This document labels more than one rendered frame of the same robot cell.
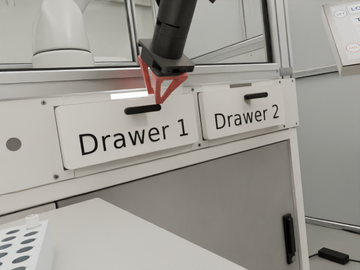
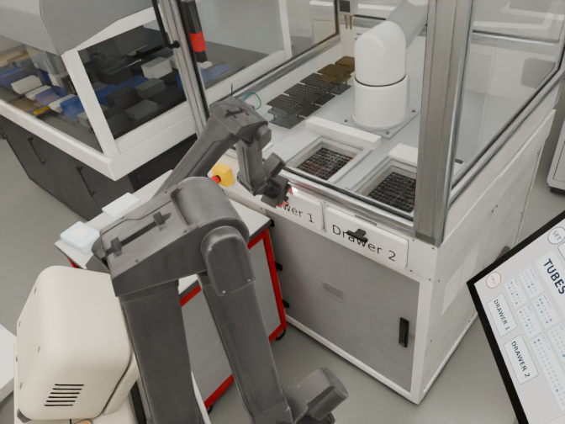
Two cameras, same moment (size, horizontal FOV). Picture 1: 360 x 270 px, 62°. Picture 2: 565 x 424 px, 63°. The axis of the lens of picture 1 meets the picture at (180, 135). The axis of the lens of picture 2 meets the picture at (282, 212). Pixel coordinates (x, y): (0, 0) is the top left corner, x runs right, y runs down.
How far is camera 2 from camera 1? 158 cm
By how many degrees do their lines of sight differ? 81
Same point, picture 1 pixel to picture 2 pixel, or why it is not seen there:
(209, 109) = (329, 219)
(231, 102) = (346, 225)
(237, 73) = (365, 210)
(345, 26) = (530, 254)
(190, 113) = (315, 214)
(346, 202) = not seen: outside the picture
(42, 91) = not seen: hidden behind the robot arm
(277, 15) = (424, 189)
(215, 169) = (342, 249)
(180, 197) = (317, 245)
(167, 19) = not seen: hidden behind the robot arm
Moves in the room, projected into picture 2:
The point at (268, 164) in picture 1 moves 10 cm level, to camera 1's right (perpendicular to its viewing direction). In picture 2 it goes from (393, 279) to (406, 303)
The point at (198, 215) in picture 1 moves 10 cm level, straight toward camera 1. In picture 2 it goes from (328, 260) to (302, 267)
